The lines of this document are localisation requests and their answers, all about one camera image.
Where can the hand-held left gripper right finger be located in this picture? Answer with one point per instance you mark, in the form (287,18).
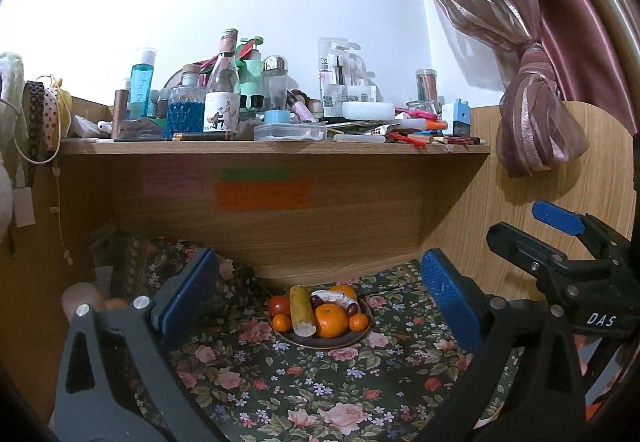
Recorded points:
(447,297)

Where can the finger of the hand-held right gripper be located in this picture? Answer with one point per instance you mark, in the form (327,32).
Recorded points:
(520,247)
(557,218)

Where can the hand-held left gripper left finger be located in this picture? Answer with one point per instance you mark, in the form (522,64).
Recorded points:
(187,294)

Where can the red tomato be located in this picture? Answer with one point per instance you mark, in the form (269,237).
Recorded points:
(279,306)

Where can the small mandarin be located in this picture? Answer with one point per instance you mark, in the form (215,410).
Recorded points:
(281,323)
(358,322)

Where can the dark red grape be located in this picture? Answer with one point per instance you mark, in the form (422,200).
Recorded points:
(316,302)
(353,308)

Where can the yellow corn cob piece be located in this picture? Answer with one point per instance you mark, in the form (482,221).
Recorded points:
(301,309)

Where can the plastic-wrapped pink white food piece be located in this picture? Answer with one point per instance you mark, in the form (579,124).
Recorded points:
(330,297)

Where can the brown round plate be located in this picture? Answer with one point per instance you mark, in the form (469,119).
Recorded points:
(325,343)

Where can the large orange with sticker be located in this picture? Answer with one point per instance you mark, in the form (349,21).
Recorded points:
(344,291)

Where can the cream round mug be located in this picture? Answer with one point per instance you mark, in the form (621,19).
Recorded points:
(80,298)

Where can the wooden desk shelf unit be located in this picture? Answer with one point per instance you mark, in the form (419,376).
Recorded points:
(350,227)

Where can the orange sticky note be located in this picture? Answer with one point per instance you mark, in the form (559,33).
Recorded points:
(262,194)

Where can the green sticky note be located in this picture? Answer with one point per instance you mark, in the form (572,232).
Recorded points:
(255,174)

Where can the blue white pencil sharpener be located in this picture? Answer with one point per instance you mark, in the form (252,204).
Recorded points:
(456,119)

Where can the orange marker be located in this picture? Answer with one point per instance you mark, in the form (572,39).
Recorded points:
(435,124)

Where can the floral printed cloth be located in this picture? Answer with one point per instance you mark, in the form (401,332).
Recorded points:
(300,397)

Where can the black gold pen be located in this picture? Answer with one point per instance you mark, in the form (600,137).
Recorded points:
(200,136)

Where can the squat glass bottle blue liquid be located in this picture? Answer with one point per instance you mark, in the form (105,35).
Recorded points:
(186,114)

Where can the white charger plug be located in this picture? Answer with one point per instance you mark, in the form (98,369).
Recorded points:
(24,207)

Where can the clear bottle illustrated label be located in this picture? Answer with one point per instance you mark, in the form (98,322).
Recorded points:
(222,112)

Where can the clear tube of pink sticks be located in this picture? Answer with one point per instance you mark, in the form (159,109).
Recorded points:
(426,84)

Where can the clear plastic lidded box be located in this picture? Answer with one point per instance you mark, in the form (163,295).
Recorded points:
(290,132)

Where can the brown cosmetic tube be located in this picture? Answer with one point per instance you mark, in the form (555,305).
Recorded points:
(119,114)

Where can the pink satin curtain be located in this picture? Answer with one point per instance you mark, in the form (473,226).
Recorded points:
(575,22)

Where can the small blue cup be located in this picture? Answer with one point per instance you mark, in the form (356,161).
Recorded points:
(277,117)

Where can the white rectangular case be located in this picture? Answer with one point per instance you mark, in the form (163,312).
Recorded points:
(367,111)

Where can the tall blue toner bottle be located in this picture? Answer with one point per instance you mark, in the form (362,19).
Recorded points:
(142,87)

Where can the pink lip gloss tube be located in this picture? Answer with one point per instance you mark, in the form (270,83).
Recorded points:
(300,109)

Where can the polka dot headband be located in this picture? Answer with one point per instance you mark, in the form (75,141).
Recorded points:
(50,117)

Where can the white labelled box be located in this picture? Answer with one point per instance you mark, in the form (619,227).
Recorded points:
(350,94)

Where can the clear bottle silver cap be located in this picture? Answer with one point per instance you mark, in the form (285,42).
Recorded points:
(275,87)

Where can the yellow hanging item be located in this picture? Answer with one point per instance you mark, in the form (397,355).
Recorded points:
(62,102)

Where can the black lace headband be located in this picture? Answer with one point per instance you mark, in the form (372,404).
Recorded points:
(35,122)

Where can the green pump bottle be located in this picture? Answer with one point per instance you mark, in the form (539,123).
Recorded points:
(254,72)

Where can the blister pack with brush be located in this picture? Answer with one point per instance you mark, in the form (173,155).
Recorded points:
(340,64)

